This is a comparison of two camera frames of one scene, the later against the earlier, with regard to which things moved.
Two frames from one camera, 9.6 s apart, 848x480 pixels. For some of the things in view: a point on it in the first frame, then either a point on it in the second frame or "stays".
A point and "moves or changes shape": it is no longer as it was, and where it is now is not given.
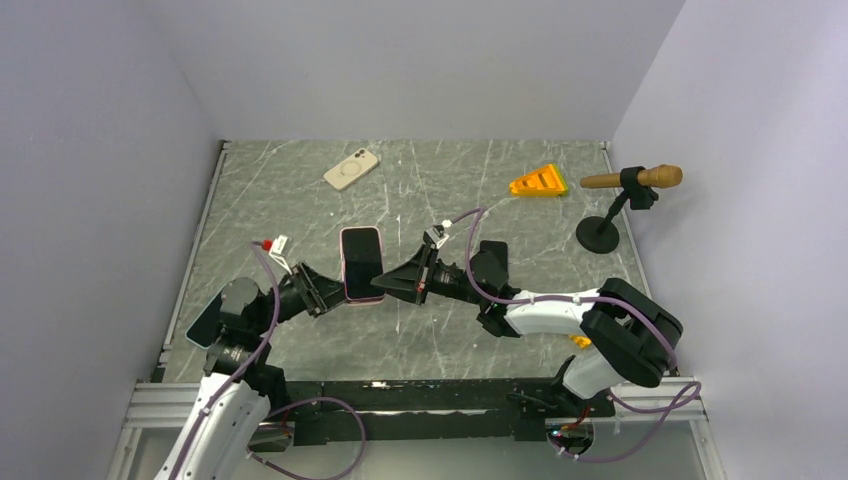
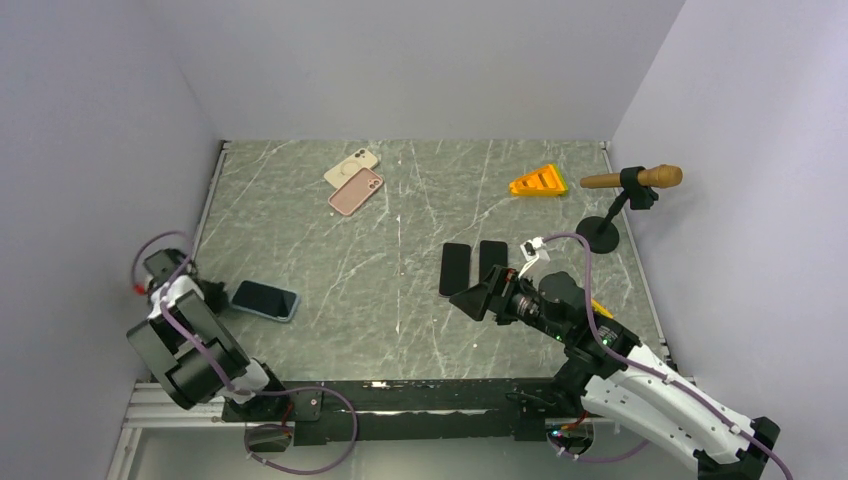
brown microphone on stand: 599,234 stays
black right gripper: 405,283 to 495,292
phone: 207,326 moves or changes shape
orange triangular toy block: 546,181 stays
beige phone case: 341,176 stays
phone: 361,255 to 455,266
